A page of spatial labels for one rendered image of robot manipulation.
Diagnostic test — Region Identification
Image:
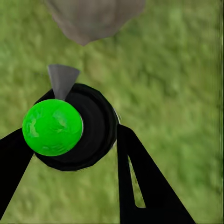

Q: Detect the pesticide atomizer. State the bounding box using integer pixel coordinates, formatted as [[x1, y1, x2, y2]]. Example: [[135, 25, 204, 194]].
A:
[[22, 64, 120, 171]]

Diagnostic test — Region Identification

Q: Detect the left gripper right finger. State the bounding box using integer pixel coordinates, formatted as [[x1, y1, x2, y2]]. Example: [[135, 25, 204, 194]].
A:
[[117, 124, 196, 224]]

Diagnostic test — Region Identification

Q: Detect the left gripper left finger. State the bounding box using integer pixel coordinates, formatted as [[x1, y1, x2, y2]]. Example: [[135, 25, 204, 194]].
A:
[[0, 128, 34, 220]]

